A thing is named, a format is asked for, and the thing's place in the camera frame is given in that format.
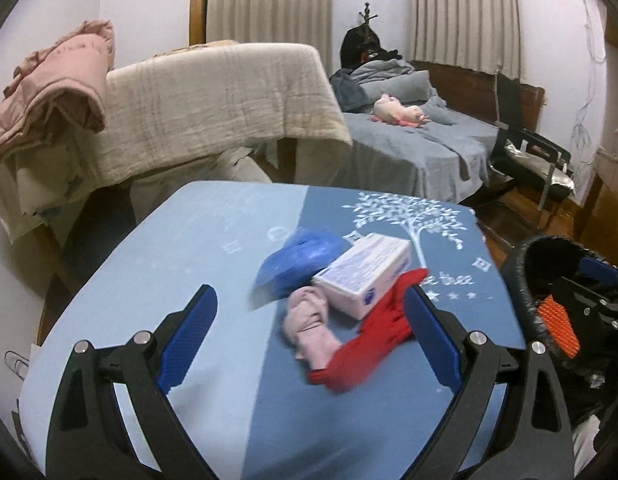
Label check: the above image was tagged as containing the cream cloth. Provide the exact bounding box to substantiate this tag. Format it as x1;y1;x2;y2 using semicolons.
0;135;136;242

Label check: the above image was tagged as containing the black lined trash bin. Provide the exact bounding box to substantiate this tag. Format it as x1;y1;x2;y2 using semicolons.
501;235;618;413

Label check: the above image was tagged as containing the pink jacket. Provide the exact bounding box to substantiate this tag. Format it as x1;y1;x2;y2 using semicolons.
0;20;115;166

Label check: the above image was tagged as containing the pink plush toy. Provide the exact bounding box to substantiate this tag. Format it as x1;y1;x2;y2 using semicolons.
371;92;430;129

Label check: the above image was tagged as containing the beige blanket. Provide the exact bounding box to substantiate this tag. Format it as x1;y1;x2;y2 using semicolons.
96;42;354;187

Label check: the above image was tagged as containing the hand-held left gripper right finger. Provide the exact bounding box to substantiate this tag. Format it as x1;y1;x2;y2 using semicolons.
403;287;576;480

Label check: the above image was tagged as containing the beige curtain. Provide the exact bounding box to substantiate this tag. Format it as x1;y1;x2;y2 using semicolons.
206;0;335;74
408;0;522;79

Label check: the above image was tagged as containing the pale cloth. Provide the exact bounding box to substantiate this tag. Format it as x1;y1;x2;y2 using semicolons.
281;285;343;374

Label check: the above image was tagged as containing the black chair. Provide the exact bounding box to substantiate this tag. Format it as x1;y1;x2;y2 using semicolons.
489;72;578;229

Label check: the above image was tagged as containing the black bag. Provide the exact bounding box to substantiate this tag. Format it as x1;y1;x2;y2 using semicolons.
339;25;396;69

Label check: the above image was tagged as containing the bed with grey sheet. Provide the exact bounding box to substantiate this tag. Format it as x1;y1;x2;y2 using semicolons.
331;60;547;207

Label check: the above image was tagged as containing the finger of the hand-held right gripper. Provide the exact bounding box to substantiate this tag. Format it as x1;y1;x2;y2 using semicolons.
579;296;618;335
556;255;618;311

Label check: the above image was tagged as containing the grey duvet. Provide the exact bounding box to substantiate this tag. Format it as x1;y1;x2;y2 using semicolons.
349;57;456;126

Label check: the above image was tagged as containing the wooden cabinet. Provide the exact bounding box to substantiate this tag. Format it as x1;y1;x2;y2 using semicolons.
574;145;618;242

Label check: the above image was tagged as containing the silver seat cushion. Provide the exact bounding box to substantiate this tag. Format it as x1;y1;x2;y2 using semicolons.
504;142;576;196

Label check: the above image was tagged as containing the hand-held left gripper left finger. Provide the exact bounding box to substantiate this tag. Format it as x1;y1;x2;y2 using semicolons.
45;284;220;480

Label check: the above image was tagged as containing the blue plastic bag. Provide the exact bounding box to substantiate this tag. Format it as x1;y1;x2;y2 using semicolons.
254;227;353;299

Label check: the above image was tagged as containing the red cloth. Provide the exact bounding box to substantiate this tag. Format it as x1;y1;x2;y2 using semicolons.
308;267;430;395

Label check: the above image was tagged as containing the metal wire clip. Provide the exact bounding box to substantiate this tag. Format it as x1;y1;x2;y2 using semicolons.
4;350;30;382

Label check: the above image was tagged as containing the blue tree-print tablecloth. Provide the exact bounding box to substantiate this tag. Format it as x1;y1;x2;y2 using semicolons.
16;180;528;480

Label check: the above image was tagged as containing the wooden door frame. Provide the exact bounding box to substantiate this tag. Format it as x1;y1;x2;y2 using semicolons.
189;0;212;46

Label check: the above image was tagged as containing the white cardboard box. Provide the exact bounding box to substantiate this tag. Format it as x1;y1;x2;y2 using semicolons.
311;232;412;321

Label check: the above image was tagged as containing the dark clothes pile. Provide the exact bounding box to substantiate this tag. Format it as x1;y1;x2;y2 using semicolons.
330;67;370;112

